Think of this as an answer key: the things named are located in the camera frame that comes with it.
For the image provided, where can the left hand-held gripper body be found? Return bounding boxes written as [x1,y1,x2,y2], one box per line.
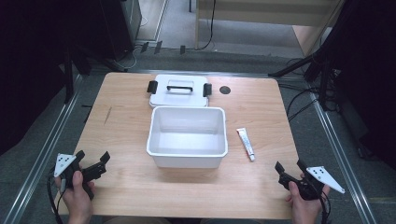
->
[53,153,107,201]

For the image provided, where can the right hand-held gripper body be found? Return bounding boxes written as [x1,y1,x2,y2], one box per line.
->
[277,165,347,202]

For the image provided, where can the white ointment tube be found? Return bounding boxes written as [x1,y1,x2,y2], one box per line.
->
[235,127,256,162]

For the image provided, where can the white plastic storage box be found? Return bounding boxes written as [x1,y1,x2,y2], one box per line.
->
[146,105,229,169]

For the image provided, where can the person's right hand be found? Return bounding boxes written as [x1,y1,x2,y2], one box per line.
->
[285,173,332,224]

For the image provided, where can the person's left hand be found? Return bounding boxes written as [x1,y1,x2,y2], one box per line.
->
[54,170,97,221]

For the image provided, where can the black upright stand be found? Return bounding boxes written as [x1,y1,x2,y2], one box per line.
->
[63,46,76,105]

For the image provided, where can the black tripod stand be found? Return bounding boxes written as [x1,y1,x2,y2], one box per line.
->
[267,0,368,111]

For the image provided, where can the black computer cabinet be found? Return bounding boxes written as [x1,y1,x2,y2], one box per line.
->
[73,0,143,63]

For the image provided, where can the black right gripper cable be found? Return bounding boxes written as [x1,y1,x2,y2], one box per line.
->
[318,189,332,224]

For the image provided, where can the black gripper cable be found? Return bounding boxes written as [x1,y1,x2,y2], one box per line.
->
[318,189,332,224]
[46,169,67,224]

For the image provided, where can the aluminium floor rail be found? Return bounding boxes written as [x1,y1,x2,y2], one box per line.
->
[306,82,378,224]
[3,74,84,224]

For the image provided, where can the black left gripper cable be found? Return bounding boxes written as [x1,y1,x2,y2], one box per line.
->
[46,169,67,224]

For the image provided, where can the black floor cables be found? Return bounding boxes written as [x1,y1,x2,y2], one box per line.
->
[276,59,340,123]

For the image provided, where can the white box lid black handle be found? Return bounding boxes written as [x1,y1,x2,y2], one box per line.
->
[146,74,213,109]

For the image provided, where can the white floor cable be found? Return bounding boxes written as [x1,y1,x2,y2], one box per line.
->
[120,15,149,71]

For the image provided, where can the light wooden furniture frame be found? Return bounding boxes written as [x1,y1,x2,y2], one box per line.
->
[194,0,347,58]

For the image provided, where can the black hanging cable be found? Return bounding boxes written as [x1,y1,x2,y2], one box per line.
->
[197,0,218,51]

